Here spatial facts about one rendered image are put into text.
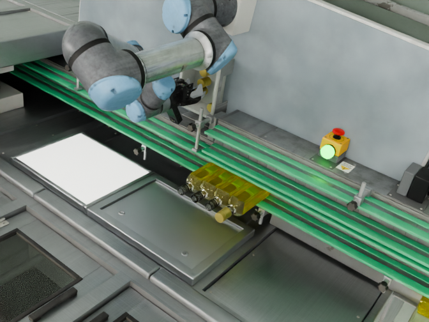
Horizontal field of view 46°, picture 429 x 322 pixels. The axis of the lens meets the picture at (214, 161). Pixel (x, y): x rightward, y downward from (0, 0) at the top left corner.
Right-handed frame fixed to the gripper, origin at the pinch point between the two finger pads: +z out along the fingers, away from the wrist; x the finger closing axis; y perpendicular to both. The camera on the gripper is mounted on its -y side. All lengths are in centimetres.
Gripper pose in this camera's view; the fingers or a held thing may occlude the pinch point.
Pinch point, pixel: (198, 92)
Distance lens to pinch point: 192.6
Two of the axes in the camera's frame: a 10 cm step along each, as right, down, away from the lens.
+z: 6.0, -3.4, 7.2
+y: 1.2, -8.6, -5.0
